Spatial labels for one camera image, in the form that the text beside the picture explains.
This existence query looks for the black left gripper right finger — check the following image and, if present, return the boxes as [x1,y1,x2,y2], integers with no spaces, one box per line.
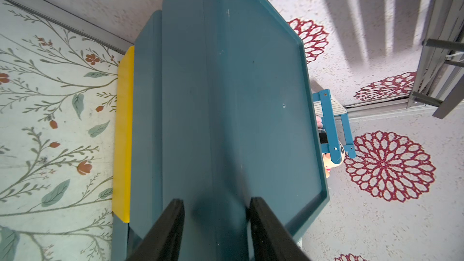
[249,197,309,261]

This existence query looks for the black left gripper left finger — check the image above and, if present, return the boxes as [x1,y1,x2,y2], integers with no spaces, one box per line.
[126,199,185,261]

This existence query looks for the teal three-drawer cabinet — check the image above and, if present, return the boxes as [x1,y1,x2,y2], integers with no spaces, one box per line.
[113,0,329,261]

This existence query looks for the plush doll orange shorts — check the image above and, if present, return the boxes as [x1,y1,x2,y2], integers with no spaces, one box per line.
[323,153,346,178]

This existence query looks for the pink crib blanket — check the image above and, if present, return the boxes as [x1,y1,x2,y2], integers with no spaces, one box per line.
[316,116,323,129]

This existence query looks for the blue white toy crib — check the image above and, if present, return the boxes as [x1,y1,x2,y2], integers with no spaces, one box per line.
[312,89,356,164]

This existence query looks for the grey wall shelf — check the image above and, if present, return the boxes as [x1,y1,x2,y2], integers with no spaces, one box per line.
[407,0,464,119]

